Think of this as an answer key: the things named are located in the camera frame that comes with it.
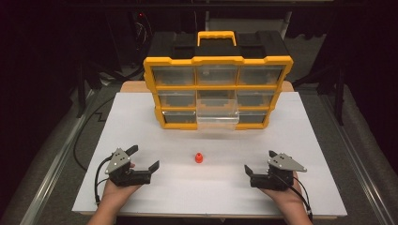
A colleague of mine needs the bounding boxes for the light grey panel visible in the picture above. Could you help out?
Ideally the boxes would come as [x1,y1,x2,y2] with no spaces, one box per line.
[205,10,293,40]

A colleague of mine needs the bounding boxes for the metal floor rail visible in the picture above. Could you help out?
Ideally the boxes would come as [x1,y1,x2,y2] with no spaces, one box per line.
[18,88,97,225]
[318,93,396,225]

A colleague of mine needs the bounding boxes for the yellow black organizer case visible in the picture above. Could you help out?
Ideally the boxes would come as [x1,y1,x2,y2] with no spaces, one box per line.
[143,30,295,130]

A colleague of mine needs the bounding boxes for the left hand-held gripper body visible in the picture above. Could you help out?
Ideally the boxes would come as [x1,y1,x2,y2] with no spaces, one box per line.
[104,147,152,188]

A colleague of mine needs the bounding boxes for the black metal stand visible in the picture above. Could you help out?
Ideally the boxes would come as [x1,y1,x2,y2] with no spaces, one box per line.
[76,59,104,119]
[294,65,348,127]

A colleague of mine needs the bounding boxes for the long black floor cable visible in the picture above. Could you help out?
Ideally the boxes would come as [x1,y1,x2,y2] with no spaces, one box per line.
[73,95,116,173]

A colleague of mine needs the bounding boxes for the set of clear drawers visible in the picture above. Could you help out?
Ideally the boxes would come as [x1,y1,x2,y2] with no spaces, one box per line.
[151,65,286,125]

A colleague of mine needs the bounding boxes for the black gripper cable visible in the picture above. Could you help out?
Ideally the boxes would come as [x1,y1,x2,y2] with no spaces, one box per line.
[276,174,314,221]
[94,156,113,205]

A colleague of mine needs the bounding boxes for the person's right hand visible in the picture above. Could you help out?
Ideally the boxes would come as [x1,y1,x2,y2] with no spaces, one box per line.
[259,181,306,209]

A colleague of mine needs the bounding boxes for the clear plastic drawer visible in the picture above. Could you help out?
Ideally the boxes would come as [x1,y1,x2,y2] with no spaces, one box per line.
[196,97,240,131]

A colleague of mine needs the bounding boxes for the person's left hand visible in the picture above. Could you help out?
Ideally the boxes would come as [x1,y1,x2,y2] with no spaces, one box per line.
[101,162,144,205]

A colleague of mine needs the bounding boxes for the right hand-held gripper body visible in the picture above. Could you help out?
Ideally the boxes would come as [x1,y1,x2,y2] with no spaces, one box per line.
[250,152,308,191]

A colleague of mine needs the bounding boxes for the dark device with red light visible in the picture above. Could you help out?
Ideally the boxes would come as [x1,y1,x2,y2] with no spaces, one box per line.
[130,10,154,68]

